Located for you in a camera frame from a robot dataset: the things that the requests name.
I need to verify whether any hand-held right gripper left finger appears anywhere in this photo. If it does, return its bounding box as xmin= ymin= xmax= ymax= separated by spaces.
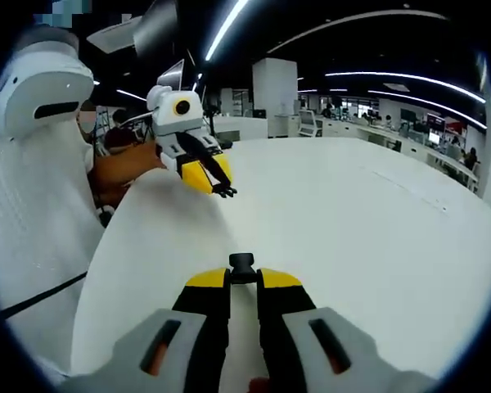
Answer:
xmin=60 ymin=267 xmax=232 ymax=393

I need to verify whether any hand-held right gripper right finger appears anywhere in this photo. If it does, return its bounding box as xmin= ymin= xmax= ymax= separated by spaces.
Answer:
xmin=256 ymin=267 xmax=435 ymax=393

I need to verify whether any black plastic buckle pronged part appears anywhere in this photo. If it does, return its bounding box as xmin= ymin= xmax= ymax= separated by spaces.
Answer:
xmin=211 ymin=185 xmax=239 ymax=200

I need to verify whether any black plastic buckle socket part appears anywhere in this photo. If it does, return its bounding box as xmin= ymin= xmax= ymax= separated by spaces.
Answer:
xmin=228 ymin=252 xmax=256 ymax=286

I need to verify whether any white office chair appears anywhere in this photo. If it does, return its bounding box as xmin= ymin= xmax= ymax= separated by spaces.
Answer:
xmin=297 ymin=109 xmax=325 ymax=138

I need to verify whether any white ceiling air conditioner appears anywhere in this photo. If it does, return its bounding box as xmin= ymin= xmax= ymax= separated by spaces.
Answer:
xmin=85 ymin=15 xmax=145 ymax=55

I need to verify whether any white ceiling light strip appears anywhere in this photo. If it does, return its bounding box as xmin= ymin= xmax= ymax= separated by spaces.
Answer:
xmin=324 ymin=70 xmax=487 ymax=104
xmin=203 ymin=0 xmax=251 ymax=62
xmin=367 ymin=89 xmax=476 ymax=129

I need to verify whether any white chest-worn device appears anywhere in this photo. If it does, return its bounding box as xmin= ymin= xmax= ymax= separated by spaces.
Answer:
xmin=0 ymin=38 xmax=96 ymax=138

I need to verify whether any row of white office desks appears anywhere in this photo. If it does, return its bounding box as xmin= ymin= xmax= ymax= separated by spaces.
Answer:
xmin=322 ymin=117 xmax=480 ymax=193

